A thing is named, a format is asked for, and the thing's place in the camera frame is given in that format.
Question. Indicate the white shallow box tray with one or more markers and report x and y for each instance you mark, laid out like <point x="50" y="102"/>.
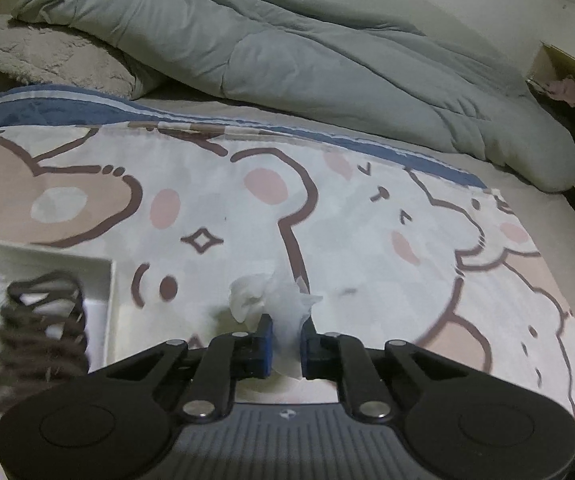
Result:
<point x="55" y="323"/>

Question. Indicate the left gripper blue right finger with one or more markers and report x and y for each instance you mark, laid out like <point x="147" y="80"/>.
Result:
<point x="313" y="355"/>

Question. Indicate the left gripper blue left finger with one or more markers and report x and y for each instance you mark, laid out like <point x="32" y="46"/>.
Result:
<point x="259" y="350"/>

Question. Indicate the grey quilted duvet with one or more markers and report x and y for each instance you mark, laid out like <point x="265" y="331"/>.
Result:
<point x="360" y="71"/>

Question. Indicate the beige fluffy pillow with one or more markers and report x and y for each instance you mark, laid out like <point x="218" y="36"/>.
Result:
<point x="44" y="54"/>

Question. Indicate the cartoon bear print blanket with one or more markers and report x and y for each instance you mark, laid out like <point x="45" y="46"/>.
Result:
<point x="391" y="243"/>

